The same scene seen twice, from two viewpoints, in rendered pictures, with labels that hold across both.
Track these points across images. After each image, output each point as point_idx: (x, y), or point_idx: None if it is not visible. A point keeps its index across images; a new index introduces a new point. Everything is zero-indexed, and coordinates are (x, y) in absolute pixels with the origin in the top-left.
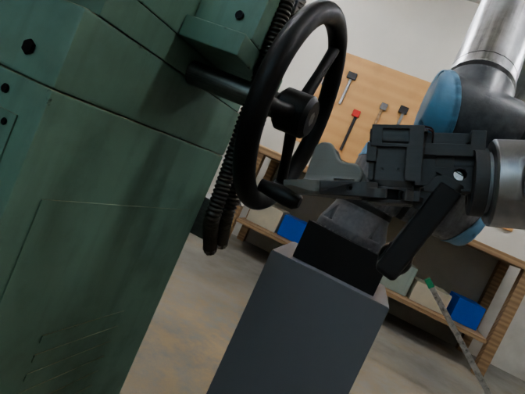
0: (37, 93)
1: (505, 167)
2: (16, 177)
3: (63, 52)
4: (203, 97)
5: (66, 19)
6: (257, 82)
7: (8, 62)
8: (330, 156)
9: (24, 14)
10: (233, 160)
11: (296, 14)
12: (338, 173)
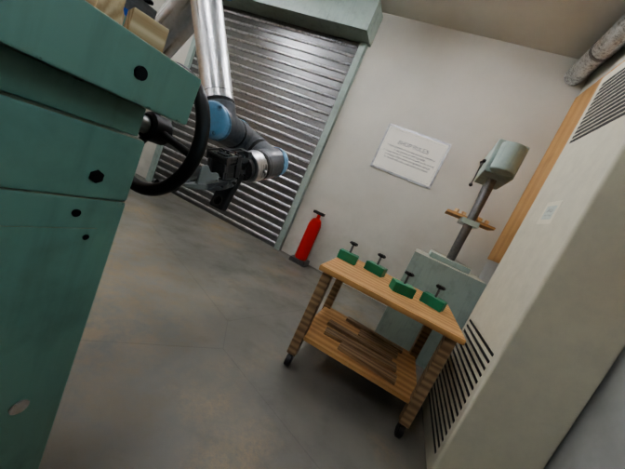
0: (113, 208)
1: (259, 168)
2: (104, 264)
3: (132, 176)
4: None
5: (131, 152)
6: (200, 153)
7: (72, 192)
8: (207, 171)
9: (81, 147)
10: (172, 186)
11: (205, 105)
12: (211, 178)
